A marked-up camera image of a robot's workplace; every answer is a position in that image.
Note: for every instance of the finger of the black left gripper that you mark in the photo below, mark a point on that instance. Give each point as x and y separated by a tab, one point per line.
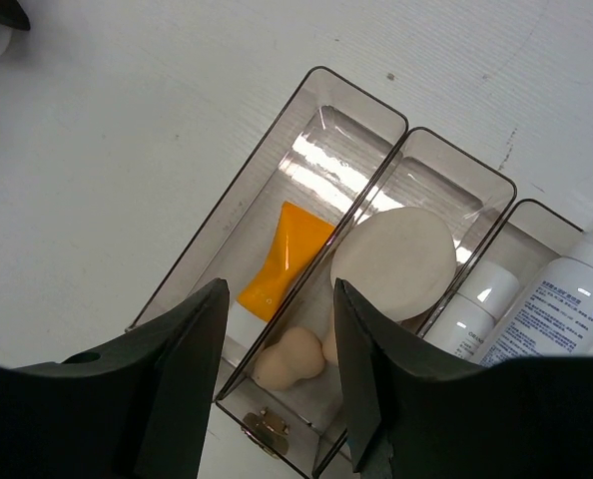
13	15

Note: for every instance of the clear organizer bin left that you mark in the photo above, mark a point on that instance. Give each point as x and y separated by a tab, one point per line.
319	154

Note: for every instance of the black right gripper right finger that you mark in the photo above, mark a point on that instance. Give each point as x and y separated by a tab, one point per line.
415	411

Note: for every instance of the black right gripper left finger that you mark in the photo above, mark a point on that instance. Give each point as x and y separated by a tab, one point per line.
134	407

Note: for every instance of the round beige powder puff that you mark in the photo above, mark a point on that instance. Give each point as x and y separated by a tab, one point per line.
401	260

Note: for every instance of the white spray bottle clear cap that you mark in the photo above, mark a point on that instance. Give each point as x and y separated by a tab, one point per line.
552	316

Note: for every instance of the clear organizer bin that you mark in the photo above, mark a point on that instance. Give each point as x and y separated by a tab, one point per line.
303	425
319	154
530	236

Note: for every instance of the pink teal gradient spray bottle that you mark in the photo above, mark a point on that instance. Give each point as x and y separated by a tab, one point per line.
474	310

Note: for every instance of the beige makeup sponge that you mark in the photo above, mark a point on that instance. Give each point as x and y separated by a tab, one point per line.
296	356
329	349

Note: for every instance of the orange cream tube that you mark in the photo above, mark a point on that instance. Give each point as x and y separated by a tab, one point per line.
298	238

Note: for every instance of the clear organizer bin right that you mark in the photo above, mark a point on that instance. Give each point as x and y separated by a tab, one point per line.
530	236

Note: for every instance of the clear organizer bin middle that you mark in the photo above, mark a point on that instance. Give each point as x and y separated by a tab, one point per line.
303	425

